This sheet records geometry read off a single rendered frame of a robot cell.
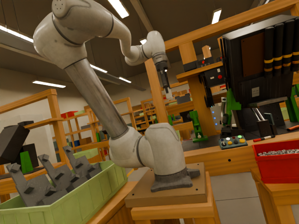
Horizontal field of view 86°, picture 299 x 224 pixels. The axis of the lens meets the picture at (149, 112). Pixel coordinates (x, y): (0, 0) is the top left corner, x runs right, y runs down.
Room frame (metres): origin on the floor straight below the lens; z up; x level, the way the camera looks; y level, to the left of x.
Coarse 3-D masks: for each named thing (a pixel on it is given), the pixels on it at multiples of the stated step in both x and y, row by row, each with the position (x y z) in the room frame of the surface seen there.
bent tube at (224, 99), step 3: (222, 99) 1.29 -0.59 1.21; (225, 99) 1.29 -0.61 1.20; (222, 102) 1.27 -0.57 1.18; (225, 102) 1.26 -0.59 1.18; (222, 105) 1.31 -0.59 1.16; (222, 108) 1.33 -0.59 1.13; (222, 111) 1.34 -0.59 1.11; (222, 114) 1.34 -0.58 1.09; (222, 117) 1.33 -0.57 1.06; (222, 123) 1.28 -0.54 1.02; (222, 126) 1.26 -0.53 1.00; (225, 126) 1.26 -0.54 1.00
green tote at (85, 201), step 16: (96, 176) 0.90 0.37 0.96; (112, 176) 1.04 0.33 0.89; (80, 192) 0.78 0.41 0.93; (96, 192) 0.88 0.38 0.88; (112, 192) 1.00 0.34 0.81; (0, 208) 0.81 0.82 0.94; (16, 208) 0.69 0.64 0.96; (32, 208) 0.66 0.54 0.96; (48, 208) 0.63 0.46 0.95; (64, 208) 0.69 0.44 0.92; (80, 208) 0.76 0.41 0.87; (96, 208) 0.85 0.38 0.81
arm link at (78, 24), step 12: (60, 0) 0.45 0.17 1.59; (72, 0) 0.46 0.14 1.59; (84, 0) 0.48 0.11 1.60; (60, 12) 0.46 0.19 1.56; (72, 12) 0.46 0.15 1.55; (84, 12) 0.48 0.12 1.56; (96, 12) 0.51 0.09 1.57; (108, 12) 0.57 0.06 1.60; (60, 24) 0.51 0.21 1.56; (72, 24) 0.49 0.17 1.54; (84, 24) 0.50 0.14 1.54; (96, 24) 0.53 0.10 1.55; (108, 24) 0.57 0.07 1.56; (72, 36) 0.54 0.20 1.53; (84, 36) 0.56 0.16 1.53
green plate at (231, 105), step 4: (228, 92) 1.22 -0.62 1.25; (232, 92) 1.19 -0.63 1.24; (228, 96) 1.22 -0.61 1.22; (232, 96) 1.19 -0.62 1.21; (228, 100) 1.22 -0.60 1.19; (232, 100) 1.19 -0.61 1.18; (228, 104) 1.22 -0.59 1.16; (232, 104) 1.19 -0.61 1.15; (236, 104) 1.19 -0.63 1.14; (240, 104) 1.18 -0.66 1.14; (228, 108) 1.22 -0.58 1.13; (232, 108) 1.20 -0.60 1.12; (236, 108) 1.19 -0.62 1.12; (240, 108) 1.18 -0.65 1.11
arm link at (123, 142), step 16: (48, 16) 0.53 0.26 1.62; (48, 32) 0.54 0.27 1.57; (48, 48) 0.58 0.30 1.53; (64, 48) 0.57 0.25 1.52; (80, 48) 0.61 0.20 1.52; (64, 64) 0.61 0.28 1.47; (80, 64) 0.63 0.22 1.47; (80, 80) 0.65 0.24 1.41; (96, 80) 0.68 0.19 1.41; (96, 96) 0.68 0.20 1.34; (96, 112) 0.72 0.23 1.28; (112, 112) 0.73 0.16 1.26; (112, 128) 0.75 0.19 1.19; (128, 128) 0.81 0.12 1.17; (112, 144) 0.78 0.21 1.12; (128, 144) 0.76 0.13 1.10; (112, 160) 0.86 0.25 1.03; (128, 160) 0.79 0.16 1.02
